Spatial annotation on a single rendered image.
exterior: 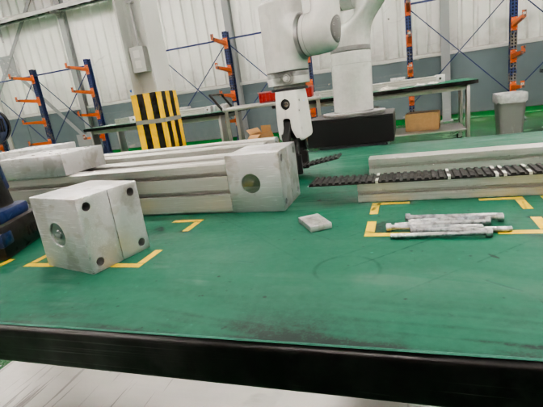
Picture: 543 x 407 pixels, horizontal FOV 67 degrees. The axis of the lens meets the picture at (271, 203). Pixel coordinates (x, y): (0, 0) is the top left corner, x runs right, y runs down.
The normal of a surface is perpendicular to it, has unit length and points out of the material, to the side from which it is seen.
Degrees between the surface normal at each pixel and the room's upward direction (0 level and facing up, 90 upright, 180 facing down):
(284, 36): 89
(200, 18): 90
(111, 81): 90
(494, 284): 0
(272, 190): 90
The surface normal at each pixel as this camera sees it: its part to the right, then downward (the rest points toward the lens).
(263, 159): -0.31, 0.29
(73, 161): 0.94, -0.04
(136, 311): -0.14, -0.95
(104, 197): 0.84, 0.03
